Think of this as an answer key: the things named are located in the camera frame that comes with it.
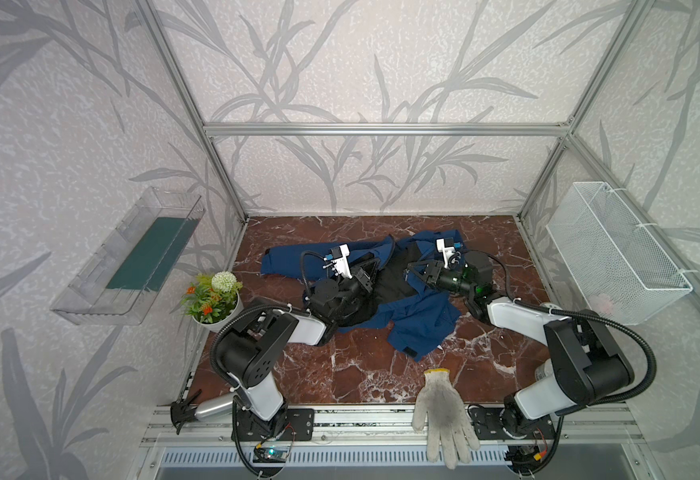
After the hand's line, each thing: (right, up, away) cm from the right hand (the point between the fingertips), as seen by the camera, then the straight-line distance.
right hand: (410, 261), depth 84 cm
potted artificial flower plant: (-54, -10, -6) cm, 55 cm away
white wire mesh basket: (+41, -1, -23) cm, 47 cm away
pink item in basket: (+45, -10, -12) cm, 48 cm away
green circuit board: (-35, -46, -13) cm, 59 cm away
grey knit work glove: (+8, -41, -11) cm, 43 cm away
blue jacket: (+3, -17, +4) cm, 17 cm away
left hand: (-7, +2, -3) cm, 8 cm away
